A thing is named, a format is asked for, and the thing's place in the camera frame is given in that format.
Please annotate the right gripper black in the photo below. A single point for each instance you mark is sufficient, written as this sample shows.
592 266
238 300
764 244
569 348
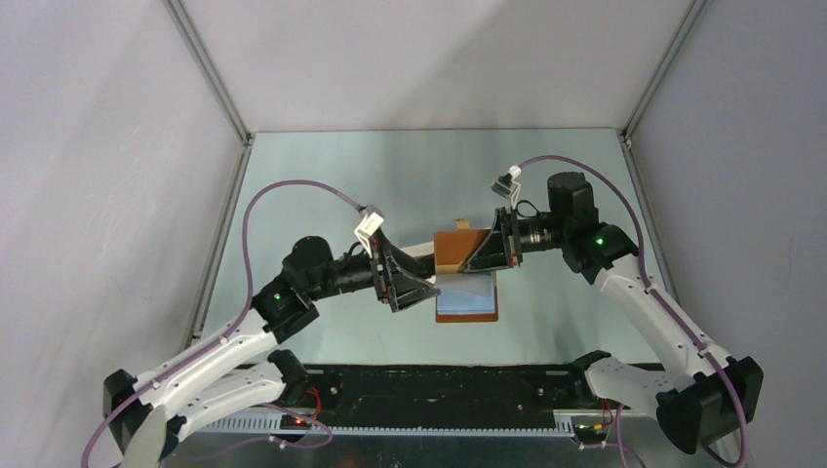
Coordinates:
497 251

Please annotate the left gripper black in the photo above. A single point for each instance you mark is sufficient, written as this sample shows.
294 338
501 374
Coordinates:
397 288

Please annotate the brown leather card holder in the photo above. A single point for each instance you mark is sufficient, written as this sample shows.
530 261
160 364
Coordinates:
464 298

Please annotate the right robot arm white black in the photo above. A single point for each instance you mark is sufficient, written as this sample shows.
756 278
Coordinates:
703 393

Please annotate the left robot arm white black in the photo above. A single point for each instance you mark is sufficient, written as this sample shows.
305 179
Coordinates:
244 363

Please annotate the white plastic tray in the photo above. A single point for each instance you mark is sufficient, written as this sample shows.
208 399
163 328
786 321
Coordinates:
421 250

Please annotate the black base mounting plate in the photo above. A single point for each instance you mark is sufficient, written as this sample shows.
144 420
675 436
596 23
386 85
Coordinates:
460 398

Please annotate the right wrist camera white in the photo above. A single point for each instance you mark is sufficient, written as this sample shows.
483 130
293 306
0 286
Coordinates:
508 187

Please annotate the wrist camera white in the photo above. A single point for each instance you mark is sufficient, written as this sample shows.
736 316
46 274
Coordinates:
508 187
371 219

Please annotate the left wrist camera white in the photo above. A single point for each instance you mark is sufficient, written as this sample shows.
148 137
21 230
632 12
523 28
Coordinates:
371 219

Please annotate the right aluminium frame post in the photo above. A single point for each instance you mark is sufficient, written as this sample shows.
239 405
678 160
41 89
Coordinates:
639 159

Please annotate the aluminium frame post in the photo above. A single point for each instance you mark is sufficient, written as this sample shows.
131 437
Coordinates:
639 159
220 143

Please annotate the left aluminium frame post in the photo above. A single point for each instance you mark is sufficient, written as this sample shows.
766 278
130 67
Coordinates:
220 143

